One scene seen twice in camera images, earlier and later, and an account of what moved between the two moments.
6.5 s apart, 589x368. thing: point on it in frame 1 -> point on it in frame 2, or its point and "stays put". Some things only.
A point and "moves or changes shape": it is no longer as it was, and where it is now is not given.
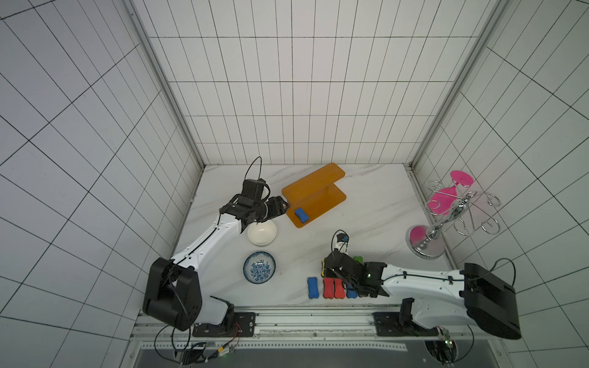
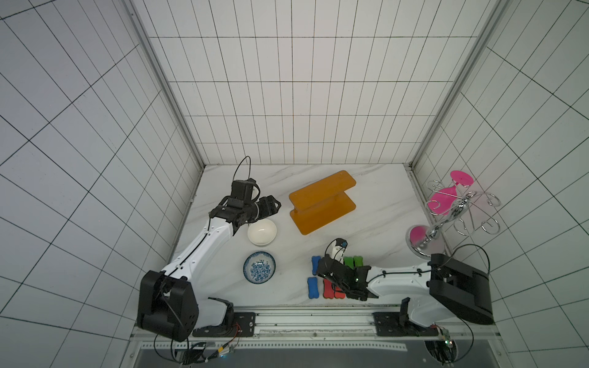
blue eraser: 301,215 -> 314,264
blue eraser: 313,287 stays put
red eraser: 339,288 stays put
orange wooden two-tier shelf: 314,194 moves or changes shape
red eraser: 328,287 stays put
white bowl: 262,234 stays put
